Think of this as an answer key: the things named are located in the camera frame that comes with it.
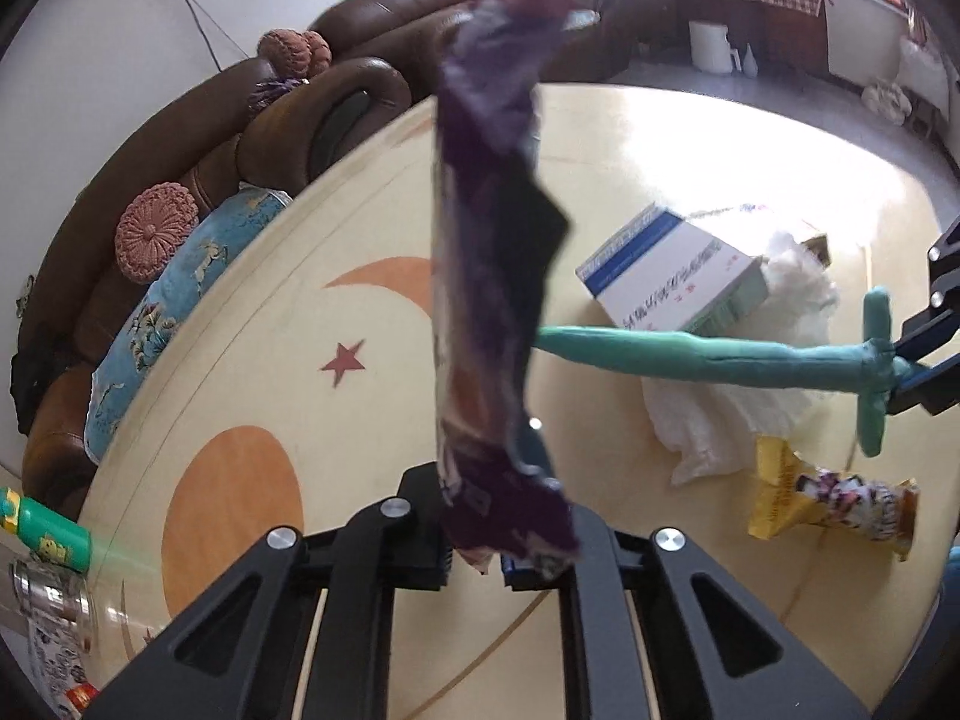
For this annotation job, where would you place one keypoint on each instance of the small pink round cushion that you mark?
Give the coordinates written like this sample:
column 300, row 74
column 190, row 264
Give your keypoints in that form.
column 319, row 52
column 283, row 52

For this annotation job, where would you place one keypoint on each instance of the wooden side table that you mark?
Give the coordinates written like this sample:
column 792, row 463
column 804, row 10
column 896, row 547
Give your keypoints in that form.
column 780, row 34

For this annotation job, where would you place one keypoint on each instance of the white and blue carton box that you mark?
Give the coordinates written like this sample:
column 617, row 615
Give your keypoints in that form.
column 667, row 277

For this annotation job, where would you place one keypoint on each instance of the black white patterned bed cover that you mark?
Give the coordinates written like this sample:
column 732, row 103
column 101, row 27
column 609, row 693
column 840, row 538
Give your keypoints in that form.
column 49, row 664

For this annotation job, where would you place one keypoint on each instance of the green water bottle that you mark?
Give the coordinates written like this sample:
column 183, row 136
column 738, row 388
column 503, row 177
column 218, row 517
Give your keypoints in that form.
column 49, row 532

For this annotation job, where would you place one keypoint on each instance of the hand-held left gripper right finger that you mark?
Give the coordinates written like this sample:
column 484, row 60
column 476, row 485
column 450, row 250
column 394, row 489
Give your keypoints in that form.
column 600, row 562

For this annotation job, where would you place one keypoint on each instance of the large pink round cushion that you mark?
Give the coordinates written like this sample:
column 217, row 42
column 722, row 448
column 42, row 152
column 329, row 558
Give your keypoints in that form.
column 157, row 231

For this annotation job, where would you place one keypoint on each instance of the cream coffee table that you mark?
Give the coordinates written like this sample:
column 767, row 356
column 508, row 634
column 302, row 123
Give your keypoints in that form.
column 300, row 360

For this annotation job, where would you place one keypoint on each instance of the blue patterned cushion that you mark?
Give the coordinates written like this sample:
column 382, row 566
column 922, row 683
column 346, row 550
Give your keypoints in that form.
column 172, row 292

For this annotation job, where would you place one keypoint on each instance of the brown leather sofa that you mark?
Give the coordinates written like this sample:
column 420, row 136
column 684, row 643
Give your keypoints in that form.
column 217, row 135

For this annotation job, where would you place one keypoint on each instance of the purple knitted item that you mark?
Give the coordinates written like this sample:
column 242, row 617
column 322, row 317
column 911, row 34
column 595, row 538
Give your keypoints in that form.
column 271, row 92

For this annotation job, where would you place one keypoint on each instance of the teal cloth tube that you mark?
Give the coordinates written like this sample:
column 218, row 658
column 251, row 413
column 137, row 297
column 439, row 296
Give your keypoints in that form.
column 720, row 364

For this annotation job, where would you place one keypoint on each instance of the purple snack wrapper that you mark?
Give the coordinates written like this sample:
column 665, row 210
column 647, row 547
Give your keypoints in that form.
column 487, row 277

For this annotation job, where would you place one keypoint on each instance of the yellow snack wrapper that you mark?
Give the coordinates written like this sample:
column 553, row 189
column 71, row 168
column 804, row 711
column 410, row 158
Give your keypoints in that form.
column 817, row 499

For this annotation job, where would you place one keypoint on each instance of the white tissue paper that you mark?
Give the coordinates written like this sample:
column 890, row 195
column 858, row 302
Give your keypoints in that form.
column 720, row 427

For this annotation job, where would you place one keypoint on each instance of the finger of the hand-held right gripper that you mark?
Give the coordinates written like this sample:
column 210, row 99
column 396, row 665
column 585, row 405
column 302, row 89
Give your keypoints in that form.
column 930, row 390
column 937, row 330

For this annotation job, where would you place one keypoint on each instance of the small white bottle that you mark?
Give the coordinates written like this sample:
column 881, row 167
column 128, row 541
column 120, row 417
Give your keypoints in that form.
column 750, row 61

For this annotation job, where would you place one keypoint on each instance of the white bags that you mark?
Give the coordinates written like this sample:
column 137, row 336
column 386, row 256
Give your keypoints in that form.
column 886, row 101

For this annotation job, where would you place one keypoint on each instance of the black clothes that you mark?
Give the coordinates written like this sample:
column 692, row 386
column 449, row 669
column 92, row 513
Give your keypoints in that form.
column 28, row 390

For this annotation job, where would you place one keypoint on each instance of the brown leather armchair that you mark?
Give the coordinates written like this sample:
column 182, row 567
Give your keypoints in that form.
column 390, row 11

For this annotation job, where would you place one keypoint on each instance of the white round appliance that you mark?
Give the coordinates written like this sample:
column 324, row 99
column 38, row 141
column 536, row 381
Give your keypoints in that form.
column 709, row 45

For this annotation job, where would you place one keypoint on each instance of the glass pitcher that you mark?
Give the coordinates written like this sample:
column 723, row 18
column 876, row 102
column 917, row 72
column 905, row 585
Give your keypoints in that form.
column 52, row 600

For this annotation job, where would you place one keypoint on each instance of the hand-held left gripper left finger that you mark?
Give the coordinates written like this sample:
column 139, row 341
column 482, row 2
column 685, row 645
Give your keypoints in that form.
column 420, row 540

